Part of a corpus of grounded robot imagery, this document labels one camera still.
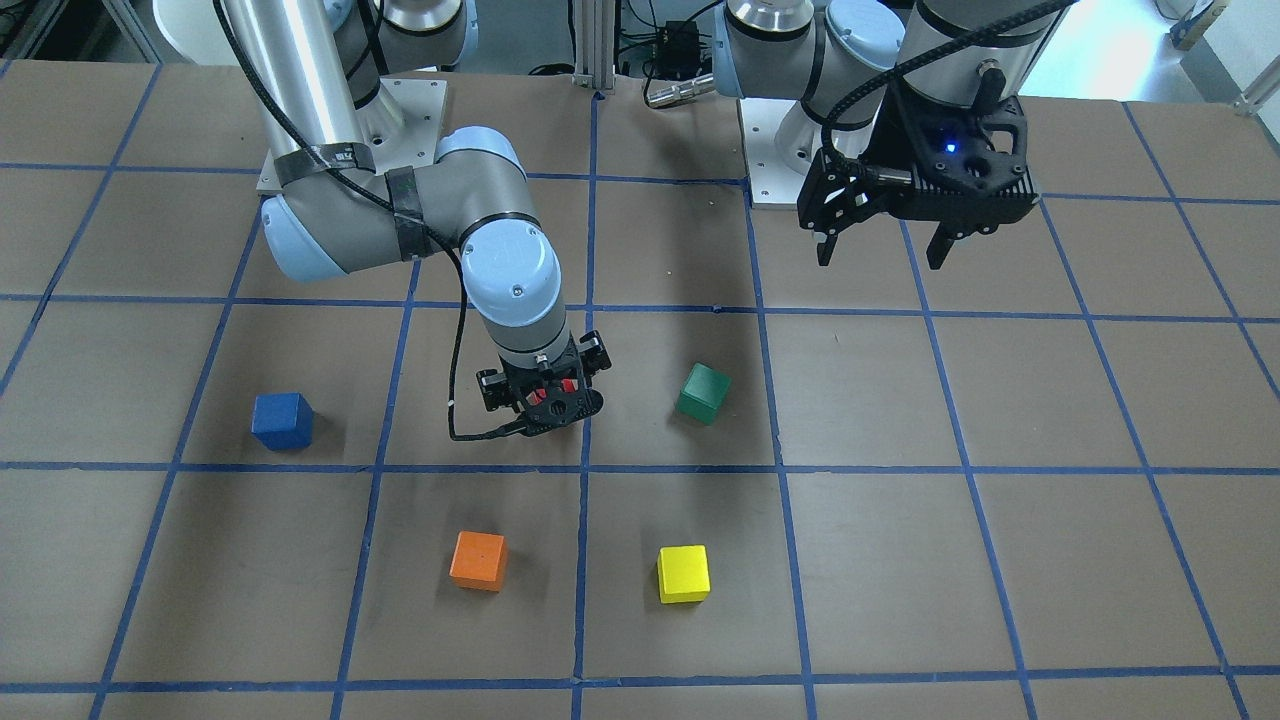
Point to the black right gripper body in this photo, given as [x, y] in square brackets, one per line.
[493, 388]

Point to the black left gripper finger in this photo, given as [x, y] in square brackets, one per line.
[943, 241]
[825, 245]

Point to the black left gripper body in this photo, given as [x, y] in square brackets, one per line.
[893, 138]

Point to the red wooden block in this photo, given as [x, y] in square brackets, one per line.
[551, 389]

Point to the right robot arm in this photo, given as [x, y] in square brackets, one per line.
[339, 212]

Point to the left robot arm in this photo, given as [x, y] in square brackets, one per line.
[837, 59]

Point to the green wooden block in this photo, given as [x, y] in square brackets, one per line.
[703, 393]

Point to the orange wooden block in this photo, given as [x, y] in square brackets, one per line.
[479, 561]

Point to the yellow wooden block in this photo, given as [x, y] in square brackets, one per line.
[683, 573]

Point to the blue wooden block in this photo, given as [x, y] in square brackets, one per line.
[282, 421]

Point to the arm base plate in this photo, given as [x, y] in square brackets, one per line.
[395, 124]
[780, 142]

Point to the aluminium frame post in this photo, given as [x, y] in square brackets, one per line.
[594, 39]

